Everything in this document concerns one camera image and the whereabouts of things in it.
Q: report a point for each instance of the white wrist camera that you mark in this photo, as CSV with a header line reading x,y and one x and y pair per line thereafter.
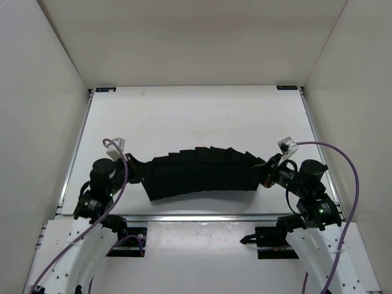
x,y
288,148
114,148

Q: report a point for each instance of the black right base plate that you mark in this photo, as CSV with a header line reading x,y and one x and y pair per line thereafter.
x,y
270,241

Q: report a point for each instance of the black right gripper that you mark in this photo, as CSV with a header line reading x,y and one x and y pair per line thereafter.
x,y
265,172

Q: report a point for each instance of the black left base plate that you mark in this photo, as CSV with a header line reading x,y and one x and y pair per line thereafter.
x,y
131,243

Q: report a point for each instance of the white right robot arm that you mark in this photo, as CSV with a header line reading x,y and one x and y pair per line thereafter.
x,y
316,232

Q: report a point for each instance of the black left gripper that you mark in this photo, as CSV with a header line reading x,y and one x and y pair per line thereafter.
x,y
141,168

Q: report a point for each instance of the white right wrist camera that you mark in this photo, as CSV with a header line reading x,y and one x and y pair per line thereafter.
x,y
288,148

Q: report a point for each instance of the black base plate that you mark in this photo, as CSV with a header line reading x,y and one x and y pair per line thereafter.
x,y
270,241
131,243

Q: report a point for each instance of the dark left corner label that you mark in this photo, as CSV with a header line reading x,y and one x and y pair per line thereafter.
x,y
105,89

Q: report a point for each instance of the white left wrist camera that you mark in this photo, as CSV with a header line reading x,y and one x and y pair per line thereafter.
x,y
114,148

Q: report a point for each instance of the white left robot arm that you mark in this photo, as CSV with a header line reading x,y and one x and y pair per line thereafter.
x,y
94,231

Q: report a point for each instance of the dark right corner label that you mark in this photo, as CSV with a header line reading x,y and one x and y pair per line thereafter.
x,y
287,87

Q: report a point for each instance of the dark corner label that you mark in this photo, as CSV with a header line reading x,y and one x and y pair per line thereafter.
x,y
287,87
105,89

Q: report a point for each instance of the black pleated skirt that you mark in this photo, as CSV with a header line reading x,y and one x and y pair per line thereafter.
x,y
199,170

